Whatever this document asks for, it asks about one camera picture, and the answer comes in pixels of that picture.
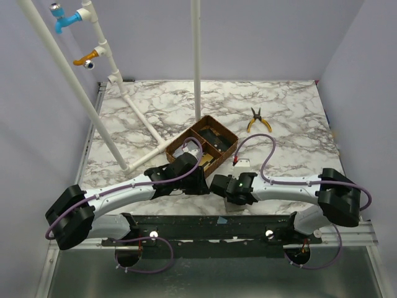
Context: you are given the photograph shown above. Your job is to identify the grey card holder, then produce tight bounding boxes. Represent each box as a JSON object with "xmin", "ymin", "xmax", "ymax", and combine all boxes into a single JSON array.
[{"xmin": 223, "ymin": 198, "xmax": 246, "ymax": 214}]

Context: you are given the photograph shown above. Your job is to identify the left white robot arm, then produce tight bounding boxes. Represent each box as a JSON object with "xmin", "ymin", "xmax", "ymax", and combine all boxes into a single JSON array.
[{"xmin": 45, "ymin": 153, "xmax": 210, "ymax": 250}]

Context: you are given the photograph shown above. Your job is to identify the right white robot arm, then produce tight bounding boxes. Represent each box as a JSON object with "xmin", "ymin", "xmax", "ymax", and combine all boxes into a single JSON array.
[{"xmin": 210, "ymin": 168, "xmax": 360, "ymax": 237}]

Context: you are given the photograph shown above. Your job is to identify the gold card with stripe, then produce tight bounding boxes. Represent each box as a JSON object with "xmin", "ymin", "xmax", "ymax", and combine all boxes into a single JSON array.
[{"xmin": 199, "ymin": 153, "xmax": 215, "ymax": 171}]

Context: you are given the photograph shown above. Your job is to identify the silver VIP card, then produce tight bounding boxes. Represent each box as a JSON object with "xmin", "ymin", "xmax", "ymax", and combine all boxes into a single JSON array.
[{"xmin": 172, "ymin": 140, "xmax": 199, "ymax": 158}]

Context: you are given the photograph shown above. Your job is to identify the woven brown divided basket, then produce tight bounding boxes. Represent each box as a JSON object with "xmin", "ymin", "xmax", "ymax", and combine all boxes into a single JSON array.
[{"xmin": 166, "ymin": 115, "xmax": 238, "ymax": 178}]

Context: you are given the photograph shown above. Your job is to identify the gold faucet tap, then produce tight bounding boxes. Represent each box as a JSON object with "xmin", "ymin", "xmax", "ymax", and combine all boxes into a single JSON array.
[{"xmin": 73, "ymin": 50, "xmax": 99, "ymax": 70}]

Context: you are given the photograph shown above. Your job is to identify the white vertical pole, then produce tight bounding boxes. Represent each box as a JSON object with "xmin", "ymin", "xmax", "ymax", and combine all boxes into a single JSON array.
[{"xmin": 190, "ymin": 0, "xmax": 201, "ymax": 122}]

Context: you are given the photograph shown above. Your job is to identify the blue faucet tap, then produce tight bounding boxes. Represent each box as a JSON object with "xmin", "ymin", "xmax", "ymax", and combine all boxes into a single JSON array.
[{"xmin": 49, "ymin": 2, "xmax": 83, "ymax": 34}]

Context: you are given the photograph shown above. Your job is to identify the white diagonal pole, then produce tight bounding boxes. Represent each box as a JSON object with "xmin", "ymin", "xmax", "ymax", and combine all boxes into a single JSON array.
[{"xmin": 17, "ymin": 1, "xmax": 130, "ymax": 174}]

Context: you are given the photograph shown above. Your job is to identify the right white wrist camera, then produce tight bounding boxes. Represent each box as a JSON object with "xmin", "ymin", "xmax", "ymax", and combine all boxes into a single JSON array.
[{"xmin": 233, "ymin": 158, "xmax": 251, "ymax": 177}]

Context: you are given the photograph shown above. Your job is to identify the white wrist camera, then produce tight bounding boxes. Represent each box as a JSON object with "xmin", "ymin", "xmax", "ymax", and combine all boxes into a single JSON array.
[
  {"xmin": 233, "ymin": 158, "xmax": 251, "ymax": 177},
  {"xmin": 186, "ymin": 148, "xmax": 200, "ymax": 158}
]

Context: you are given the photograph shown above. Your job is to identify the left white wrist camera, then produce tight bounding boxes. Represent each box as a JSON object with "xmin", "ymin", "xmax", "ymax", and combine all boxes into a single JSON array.
[{"xmin": 186, "ymin": 148, "xmax": 200, "ymax": 158}]

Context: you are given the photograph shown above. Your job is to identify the yellow handled pliers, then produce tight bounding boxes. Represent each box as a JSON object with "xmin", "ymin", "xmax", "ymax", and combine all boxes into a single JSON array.
[{"xmin": 246, "ymin": 108, "xmax": 272, "ymax": 133}]

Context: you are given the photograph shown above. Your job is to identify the aluminium frame rail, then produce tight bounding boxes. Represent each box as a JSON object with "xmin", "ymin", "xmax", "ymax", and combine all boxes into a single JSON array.
[{"xmin": 37, "ymin": 222, "xmax": 388, "ymax": 297}]

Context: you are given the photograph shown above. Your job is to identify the white PVC pipe frame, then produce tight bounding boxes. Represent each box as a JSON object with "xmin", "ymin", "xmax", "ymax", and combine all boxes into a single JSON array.
[{"xmin": 76, "ymin": 1, "xmax": 173, "ymax": 174}]

